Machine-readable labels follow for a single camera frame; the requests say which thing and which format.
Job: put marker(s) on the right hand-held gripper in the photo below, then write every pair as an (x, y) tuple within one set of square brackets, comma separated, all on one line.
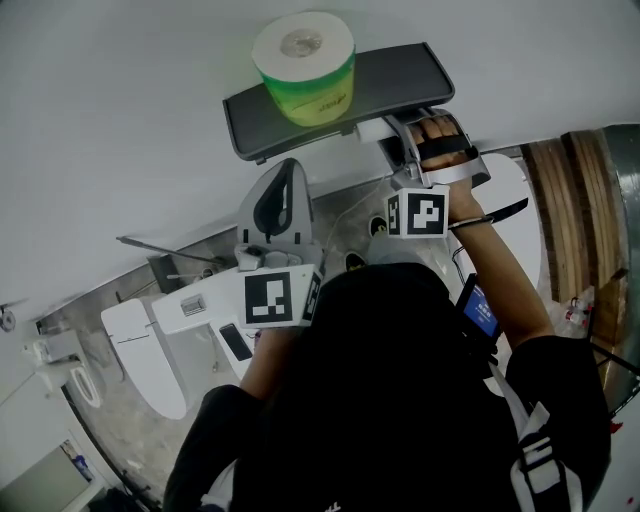
[(425, 212)]

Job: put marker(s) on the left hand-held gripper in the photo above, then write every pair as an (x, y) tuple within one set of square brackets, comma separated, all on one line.
[(267, 300)]

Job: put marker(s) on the green toilet paper roll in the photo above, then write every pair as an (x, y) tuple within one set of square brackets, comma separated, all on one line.
[(310, 95)]

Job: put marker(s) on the person's left forearm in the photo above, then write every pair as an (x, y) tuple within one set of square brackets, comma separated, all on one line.
[(270, 360)]

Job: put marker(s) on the person's right forearm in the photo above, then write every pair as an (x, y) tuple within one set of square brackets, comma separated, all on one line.
[(500, 280)]

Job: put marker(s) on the white toilet with square tank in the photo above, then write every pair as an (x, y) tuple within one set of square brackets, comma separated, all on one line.
[(210, 300)]

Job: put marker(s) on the white oval toilet black strip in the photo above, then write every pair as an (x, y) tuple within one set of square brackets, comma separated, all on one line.
[(512, 175)]

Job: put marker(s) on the white toilet with long lid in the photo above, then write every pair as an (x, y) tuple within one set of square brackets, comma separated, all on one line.
[(145, 365)]

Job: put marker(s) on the small white toilet open seat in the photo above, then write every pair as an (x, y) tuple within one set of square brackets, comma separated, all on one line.
[(55, 345)]

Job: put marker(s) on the person's right hand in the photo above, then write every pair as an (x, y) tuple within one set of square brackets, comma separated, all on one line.
[(440, 130)]

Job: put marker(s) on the person's right black yellow shoe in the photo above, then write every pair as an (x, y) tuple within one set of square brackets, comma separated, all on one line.
[(378, 225)]

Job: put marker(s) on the person's black yellow shoe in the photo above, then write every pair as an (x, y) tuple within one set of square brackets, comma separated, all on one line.
[(354, 261), (378, 225)]

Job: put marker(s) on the person's left black yellow shoe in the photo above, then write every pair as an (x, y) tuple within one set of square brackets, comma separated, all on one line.
[(354, 261)]

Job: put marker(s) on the thin wrist band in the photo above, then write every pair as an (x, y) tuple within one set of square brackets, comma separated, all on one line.
[(470, 221)]

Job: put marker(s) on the person's grey trousers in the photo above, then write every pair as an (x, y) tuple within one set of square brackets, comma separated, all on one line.
[(390, 250)]

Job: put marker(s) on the long black rod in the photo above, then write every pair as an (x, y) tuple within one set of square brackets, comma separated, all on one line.
[(170, 250)]

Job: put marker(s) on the black smartphone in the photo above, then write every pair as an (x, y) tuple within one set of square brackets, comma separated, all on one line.
[(235, 342)]

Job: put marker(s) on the stack of wooden planks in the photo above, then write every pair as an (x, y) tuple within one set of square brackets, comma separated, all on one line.
[(570, 215)]

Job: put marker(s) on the black device with blue screen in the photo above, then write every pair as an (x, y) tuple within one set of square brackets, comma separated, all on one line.
[(480, 312)]

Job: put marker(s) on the person's black shirt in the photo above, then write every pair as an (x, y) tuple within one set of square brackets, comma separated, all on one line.
[(390, 400)]

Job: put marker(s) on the dark green panel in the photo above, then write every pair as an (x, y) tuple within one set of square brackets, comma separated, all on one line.
[(631, 200)]

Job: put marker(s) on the small bottle with red cap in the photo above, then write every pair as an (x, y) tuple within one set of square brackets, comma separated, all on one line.
[(576, 317), (581, 303)]

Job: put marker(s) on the wooden board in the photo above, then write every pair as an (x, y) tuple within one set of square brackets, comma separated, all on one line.
[(612, 320)]

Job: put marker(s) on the black metal stand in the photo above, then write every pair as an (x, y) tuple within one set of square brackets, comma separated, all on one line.
[(617, 361)]

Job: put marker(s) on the black bag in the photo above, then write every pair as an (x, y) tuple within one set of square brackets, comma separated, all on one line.
[(125, 500)]

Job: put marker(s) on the white cabinet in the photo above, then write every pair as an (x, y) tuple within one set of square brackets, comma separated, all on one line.
[(45, 480)]

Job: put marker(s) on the dark grey wall shelf holder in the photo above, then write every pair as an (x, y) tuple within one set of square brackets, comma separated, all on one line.
[(400, 75)]

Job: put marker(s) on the chrome wall roll holder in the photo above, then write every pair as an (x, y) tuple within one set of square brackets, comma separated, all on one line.
[(7, 320)]

